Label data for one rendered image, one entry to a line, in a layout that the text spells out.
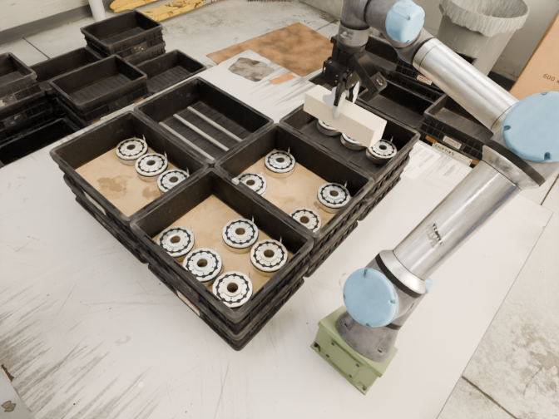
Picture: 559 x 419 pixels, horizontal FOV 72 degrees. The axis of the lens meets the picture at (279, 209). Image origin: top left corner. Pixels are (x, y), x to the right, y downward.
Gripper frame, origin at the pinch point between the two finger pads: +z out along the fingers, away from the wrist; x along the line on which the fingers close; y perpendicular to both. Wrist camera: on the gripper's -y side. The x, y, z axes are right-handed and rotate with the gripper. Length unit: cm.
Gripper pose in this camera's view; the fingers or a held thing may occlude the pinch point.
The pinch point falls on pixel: (343, 111)
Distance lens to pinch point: 114.3
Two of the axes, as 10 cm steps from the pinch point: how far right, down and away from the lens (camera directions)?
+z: -0.5, 6.3, 7.7
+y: -7.4, -5.4, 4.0
